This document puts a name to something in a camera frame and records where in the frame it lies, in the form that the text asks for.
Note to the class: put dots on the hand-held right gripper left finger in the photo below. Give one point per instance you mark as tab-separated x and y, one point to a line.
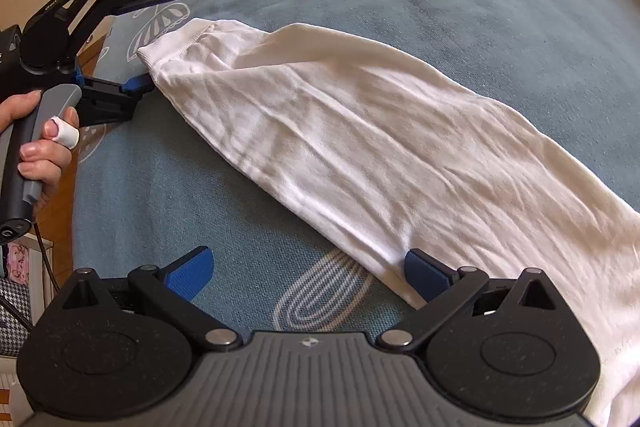
191	271

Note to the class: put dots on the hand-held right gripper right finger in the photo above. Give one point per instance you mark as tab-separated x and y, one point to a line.
425	274

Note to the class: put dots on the white printed long-sleeve shirt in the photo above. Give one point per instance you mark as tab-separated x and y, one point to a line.
375	147

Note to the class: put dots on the person's left hand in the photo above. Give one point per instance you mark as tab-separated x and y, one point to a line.
46	152

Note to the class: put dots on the pink patterned cloth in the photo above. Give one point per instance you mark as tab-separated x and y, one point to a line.
19	262

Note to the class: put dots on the houndstooth cloth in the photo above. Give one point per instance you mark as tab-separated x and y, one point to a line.
15	317

